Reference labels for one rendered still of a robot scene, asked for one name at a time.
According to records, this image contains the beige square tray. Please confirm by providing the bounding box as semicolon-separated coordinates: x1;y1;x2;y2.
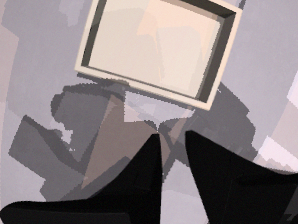
74;0;242;111

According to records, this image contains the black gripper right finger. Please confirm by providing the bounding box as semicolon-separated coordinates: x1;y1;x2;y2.
185;131;298;224

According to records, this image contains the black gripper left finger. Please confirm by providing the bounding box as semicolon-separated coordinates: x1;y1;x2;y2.
0;133;164;224

